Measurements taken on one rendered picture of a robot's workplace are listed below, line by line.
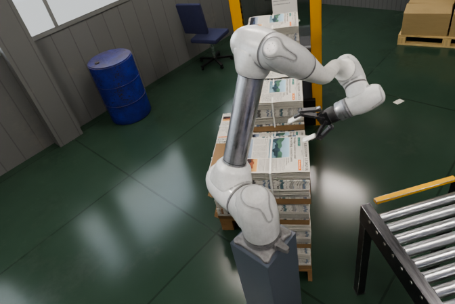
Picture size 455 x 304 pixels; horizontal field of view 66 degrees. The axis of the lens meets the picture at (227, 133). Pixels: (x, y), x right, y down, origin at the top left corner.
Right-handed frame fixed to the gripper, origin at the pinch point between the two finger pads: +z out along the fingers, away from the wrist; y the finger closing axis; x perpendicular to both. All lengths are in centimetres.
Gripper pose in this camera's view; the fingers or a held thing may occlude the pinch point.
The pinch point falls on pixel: (297, 130)
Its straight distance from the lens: 172.0
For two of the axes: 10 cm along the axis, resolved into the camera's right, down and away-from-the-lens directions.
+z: -7.9, 4.0, 4.6
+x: 1.3, -6.2, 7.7
